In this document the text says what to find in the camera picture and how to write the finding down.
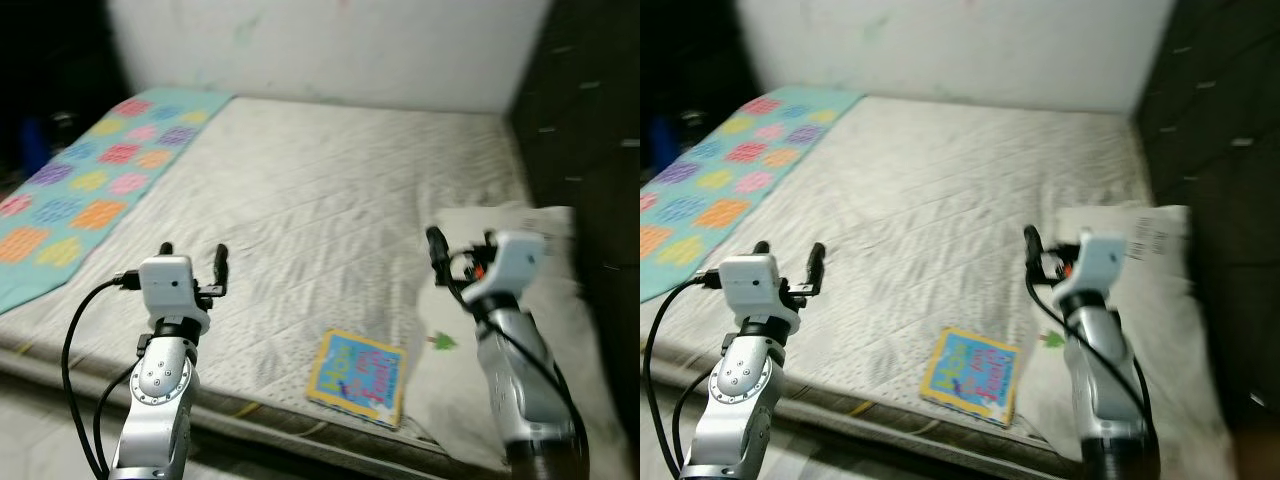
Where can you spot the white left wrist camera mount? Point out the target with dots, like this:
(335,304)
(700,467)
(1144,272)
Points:
(170,285)
(752,283)

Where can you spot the white pillow green tree print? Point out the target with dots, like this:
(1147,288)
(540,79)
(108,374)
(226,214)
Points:
(1190,340)
(440,390)

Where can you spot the bed base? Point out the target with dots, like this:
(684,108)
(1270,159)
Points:
(870,428)
(250,432)

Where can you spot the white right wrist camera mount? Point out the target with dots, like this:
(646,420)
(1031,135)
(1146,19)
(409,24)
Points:
(1095,262)
(510,265)

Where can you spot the black tufted headboard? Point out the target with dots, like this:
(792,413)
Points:
(1220,110)
(590,120)

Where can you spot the colourful children's book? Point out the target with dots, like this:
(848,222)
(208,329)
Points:
(970,377)
(355,380)

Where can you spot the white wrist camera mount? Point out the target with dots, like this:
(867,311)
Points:
(1095,262)
(510,265)
(752,283)
(170,285)

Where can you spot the teal heart patterned blanket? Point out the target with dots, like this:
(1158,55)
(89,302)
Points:
(720,170)
(90,180)

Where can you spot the quilted cream mattress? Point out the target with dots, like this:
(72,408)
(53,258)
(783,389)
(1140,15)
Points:
(960,200)
(340,200)

